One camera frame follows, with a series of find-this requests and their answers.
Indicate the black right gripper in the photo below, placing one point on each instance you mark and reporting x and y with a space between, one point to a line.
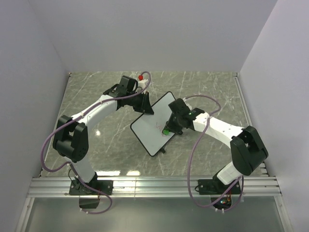
169 125

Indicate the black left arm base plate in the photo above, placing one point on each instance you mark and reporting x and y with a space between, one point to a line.
78 189

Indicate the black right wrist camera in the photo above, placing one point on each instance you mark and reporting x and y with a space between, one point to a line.
179 107

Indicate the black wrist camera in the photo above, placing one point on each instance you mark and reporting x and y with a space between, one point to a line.
127 85
179 107

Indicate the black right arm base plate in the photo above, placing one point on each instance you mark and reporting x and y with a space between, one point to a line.
216 187

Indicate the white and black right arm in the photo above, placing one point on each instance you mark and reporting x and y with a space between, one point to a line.
247 148

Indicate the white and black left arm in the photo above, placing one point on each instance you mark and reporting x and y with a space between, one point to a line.
71 139

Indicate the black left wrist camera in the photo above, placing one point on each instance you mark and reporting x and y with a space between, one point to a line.
127 85

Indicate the aluminium rail at table front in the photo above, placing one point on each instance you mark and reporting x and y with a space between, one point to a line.
146 187

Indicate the white board with black frame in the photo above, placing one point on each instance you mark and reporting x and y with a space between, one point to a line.
148 129

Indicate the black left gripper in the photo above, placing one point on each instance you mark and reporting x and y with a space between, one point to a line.
145 107

